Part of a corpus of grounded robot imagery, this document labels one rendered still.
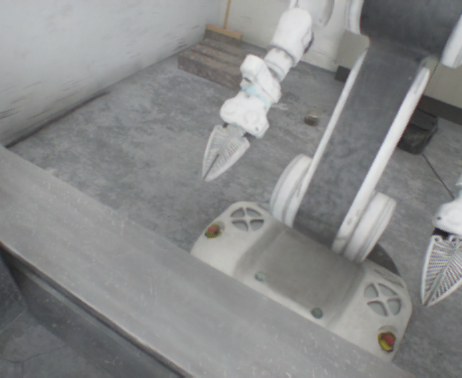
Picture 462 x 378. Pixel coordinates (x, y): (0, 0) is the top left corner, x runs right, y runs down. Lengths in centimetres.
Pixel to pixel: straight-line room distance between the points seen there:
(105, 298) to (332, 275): 67
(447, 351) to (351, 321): 62
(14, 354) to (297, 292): 82
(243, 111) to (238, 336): 45
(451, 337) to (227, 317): 111
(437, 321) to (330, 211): 86
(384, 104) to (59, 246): 56
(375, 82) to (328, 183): 20
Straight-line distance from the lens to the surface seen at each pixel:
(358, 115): 70
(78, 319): 78
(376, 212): 74
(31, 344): 127
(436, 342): 146
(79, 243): 57
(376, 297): 97
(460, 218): 70
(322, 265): 105
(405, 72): 69
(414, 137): 221
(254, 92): 76
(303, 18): 83
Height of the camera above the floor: 109
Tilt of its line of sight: 42 degrees down
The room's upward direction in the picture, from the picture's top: 9 degrees clockwise
